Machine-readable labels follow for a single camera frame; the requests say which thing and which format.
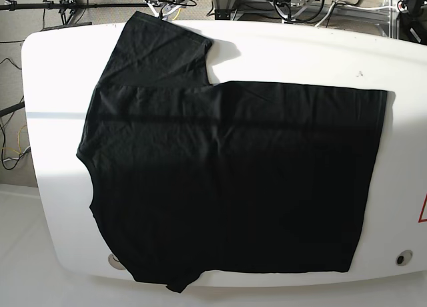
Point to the right table grommet cap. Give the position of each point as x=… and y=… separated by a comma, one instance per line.
x=404, y=258

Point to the aluminium frame base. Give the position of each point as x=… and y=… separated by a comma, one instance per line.
x=382, y=14

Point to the table grommet cap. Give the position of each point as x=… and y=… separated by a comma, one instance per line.
x=404, y=258
x=115, y=263

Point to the black tripod stand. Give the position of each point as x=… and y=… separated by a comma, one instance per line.
x=70, y=11

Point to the left table grommet cap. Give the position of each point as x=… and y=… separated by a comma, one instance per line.
x=115, y=263

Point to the red triangle warning sticker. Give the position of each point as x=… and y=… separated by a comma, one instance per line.
x=422, y=217

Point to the black T-shirt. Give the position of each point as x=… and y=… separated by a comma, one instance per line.
x=242, y=176

